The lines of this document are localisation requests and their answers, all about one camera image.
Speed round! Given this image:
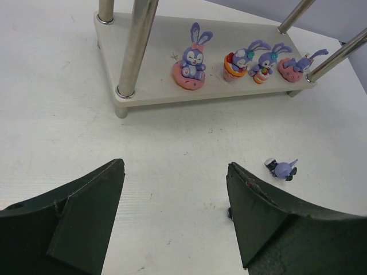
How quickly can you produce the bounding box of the white two-tier shelf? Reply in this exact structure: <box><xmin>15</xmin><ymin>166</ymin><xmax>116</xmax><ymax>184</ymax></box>
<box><xmin>94</xmin><ymin>1</ymin><xmax>366</xmax><ymax>118</ymax></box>

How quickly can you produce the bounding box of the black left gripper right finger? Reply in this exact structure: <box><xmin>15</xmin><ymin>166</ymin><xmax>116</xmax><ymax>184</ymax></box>
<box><xmin>227</xmin><ymin>162</ymin><xmax>366</xmax><ymax>274</ymax></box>

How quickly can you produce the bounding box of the purple bunny black bow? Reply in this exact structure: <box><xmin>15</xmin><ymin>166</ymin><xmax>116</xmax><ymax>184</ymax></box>
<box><xmin>264</xmin><ymin>158</ymin><xmax>298</xmax><ymax>182</ymax></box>

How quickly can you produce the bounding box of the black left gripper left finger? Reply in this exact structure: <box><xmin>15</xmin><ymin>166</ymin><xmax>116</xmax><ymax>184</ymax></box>
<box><xmin>1</xmin><ymin>159</ymin><xmax>125</xmax><ymax>274</ymax></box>

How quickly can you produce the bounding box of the bunny holding strawberry cake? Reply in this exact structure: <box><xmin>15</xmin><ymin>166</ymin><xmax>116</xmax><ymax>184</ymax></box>
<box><xmin>248</xmin><ymin>43</ymin><xmax>292</xmax><ymax>84</ymax></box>

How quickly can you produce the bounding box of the sitting bunny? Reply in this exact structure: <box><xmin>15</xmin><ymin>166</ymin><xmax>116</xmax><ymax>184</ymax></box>
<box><xmin>172</xmin><ymin>22</ymin><xmax>213</xmax><ymax>91</ymax></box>

